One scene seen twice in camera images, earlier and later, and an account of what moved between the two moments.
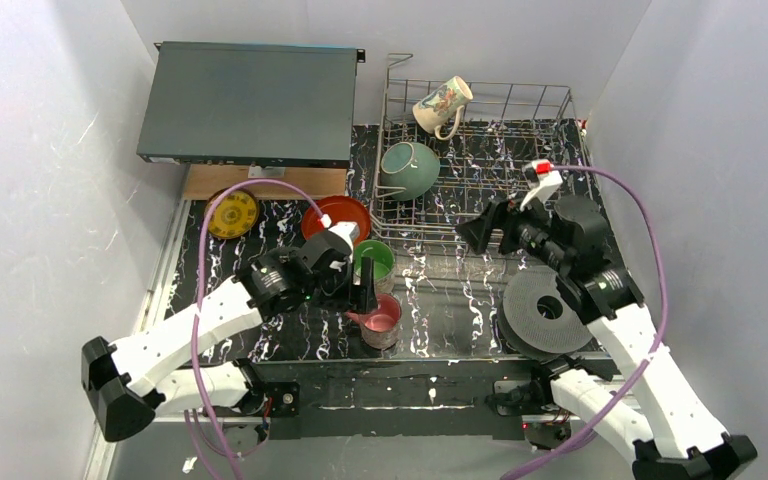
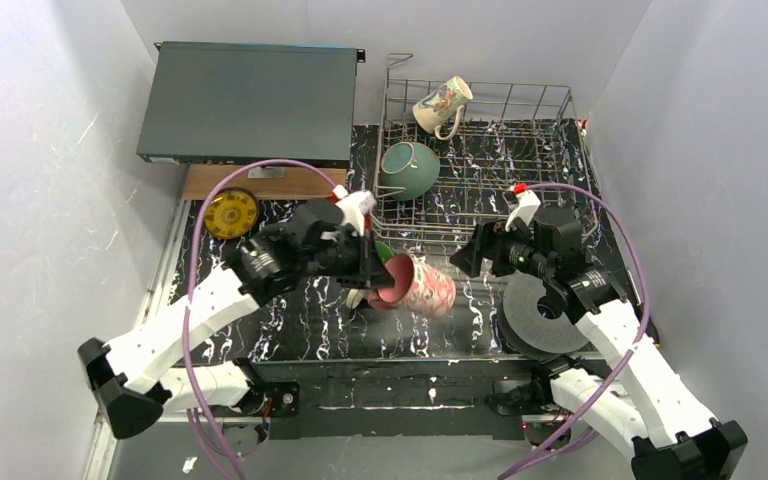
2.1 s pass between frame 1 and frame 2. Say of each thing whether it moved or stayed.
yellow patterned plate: stayed
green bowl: stayed
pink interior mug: moved
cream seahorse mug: stayed
